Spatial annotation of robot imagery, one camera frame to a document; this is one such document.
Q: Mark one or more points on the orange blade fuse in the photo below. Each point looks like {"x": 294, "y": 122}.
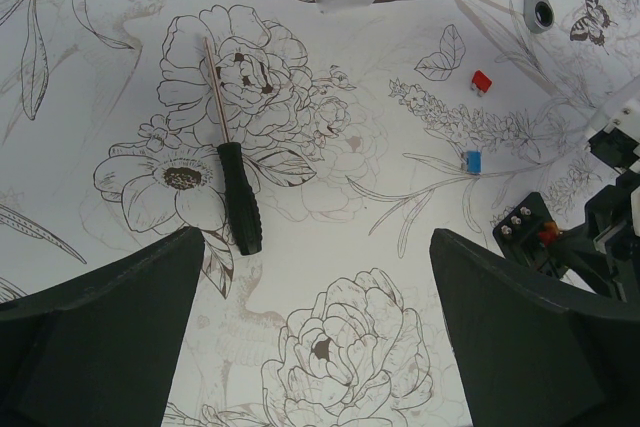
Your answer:
{"x": 551, "y": 227}

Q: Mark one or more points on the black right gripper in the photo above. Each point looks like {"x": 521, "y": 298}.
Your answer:
{"x": 606, "y": 254}

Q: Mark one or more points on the black fuse box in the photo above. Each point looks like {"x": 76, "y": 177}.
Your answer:
{"x": 516, "y": 235}

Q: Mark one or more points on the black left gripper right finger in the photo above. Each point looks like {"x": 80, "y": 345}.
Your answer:
{"x": 532, "y": 350}

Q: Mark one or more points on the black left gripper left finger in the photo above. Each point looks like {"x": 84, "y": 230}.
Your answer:
{"x": 101, "y": 349}

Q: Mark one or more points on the black handled screwdriver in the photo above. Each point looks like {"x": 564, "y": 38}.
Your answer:
{"x": 242, "y": 208}

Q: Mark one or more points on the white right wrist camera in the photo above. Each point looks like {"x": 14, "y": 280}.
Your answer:
{"x": 620, "y": 112}

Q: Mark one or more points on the blue blade fuse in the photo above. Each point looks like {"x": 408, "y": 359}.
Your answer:
{"x": 471, "y": 162}

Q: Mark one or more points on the red blade fuse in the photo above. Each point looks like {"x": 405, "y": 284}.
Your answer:
{"x": 547, "y": 237}
{"x": 480, "y": 83}

